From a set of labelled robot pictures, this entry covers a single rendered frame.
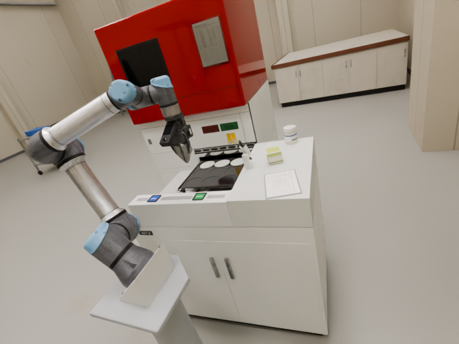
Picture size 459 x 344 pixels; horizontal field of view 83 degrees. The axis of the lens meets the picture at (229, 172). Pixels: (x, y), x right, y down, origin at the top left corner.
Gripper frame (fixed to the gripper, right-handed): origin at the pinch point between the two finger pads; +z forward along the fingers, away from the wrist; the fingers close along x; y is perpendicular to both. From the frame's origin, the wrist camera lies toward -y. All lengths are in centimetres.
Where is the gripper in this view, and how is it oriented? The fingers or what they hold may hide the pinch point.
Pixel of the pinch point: (186, 160)
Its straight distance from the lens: 115.2
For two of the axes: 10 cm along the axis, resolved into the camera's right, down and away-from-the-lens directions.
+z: 2.4, 8.7, 4.4
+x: -9.3, 0.7, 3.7
